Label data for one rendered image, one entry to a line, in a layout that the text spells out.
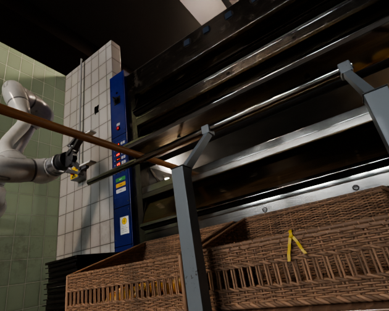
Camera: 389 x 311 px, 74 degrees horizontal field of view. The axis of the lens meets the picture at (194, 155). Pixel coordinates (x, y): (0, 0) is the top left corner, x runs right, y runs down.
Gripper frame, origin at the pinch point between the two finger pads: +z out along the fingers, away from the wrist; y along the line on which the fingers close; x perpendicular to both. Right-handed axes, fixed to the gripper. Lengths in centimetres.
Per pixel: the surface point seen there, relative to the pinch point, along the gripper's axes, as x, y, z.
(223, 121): -18, 4, 52
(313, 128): -55, 3, 77
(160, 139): -45.3, -18.3, 0.6
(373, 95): 5, 25, 91
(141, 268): -6, 49, 17
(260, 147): -55, 4, 52
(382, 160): -50, 26, 94
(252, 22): -55, -70, 67
